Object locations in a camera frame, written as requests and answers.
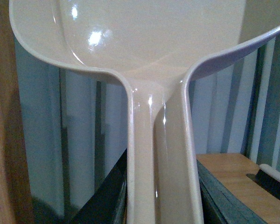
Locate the grey hand brush black bristles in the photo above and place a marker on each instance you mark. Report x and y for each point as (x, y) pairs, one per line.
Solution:
(267, 178)

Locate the light green curtain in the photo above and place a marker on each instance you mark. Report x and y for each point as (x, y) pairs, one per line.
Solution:
(75, 128)

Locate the beige plastic dustpan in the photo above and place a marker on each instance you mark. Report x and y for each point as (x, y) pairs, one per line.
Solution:
(154, 48)

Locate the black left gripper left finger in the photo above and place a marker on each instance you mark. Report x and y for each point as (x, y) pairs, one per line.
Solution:
(108, 204)

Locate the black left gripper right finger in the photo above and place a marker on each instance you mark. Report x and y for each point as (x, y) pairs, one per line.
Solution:
(220, 206)

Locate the wooden side table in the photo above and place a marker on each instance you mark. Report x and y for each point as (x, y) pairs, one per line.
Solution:
(231, 171)

